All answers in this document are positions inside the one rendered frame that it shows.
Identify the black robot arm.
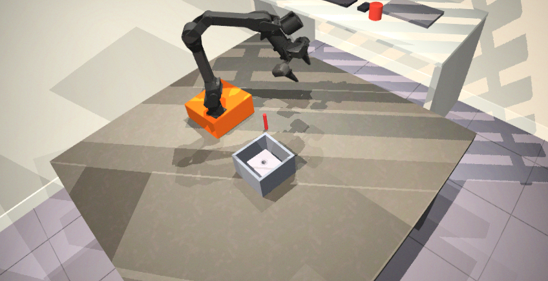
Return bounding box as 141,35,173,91
182,10,307,119

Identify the white square plate with hole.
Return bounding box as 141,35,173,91
247,149,281,178

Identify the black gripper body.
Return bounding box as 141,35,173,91
272,36,310,77

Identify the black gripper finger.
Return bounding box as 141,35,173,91
302,45,311,65
285,69,299,82

